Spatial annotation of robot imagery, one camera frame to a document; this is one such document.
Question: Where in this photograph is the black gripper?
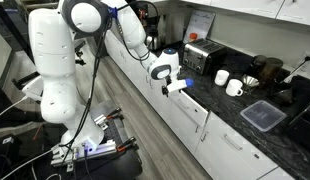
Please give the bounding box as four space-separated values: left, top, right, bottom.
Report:
160 75 173 98

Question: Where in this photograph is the white drawer with round lock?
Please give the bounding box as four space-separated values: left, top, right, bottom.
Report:
204 111 280 172

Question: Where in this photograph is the white lower cabinet door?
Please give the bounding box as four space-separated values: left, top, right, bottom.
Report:
136 71 173 118
168 103 203 155

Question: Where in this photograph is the white cabinet door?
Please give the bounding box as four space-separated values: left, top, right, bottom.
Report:
275 0 310 27
168 103 203 155
136 71 173 118
209 0 286 20
179 0 213 6

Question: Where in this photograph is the steel coffee carafe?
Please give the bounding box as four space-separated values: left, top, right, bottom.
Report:
145 34 162 51

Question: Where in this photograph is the steel four-slot toaster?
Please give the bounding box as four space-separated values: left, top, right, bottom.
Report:
181 37 228 76

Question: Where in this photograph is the white ceramic mug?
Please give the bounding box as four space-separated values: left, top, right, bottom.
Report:
214 69 231 87
225 78 245 98

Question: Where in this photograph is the black steel coffee maker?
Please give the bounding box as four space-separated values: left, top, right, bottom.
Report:
136 1 163 52

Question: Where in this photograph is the handwritten whiteboard sign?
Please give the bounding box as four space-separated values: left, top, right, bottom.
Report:
182 9 217 45

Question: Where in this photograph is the steel funnel dripper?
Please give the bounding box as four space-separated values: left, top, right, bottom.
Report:
240 74 260 90

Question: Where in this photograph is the black robot stand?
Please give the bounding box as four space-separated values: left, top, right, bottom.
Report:
44 99 144 180

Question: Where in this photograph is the white upper cabinet door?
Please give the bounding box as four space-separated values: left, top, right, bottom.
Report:
209 0 286 20
179 0 213 6
275 0 310 27

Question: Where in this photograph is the clear plastic food container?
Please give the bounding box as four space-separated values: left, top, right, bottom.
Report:
239 99 288 133

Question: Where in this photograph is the black countertop appliance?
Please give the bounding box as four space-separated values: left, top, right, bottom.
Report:
267 77 296 108

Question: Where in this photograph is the orange handled clamp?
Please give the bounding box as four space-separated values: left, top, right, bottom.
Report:
115 136 138 153
105 106 123 121

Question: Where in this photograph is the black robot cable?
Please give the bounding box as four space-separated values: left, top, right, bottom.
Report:
58 13 114 158

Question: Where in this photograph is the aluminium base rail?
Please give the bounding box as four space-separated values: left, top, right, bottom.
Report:
49 139 118 168

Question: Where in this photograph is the black power cable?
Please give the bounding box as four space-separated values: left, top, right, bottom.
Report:
280 55 310 84

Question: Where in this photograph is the white cable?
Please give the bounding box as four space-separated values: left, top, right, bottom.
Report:
0 147 61 180
0 95 30 122

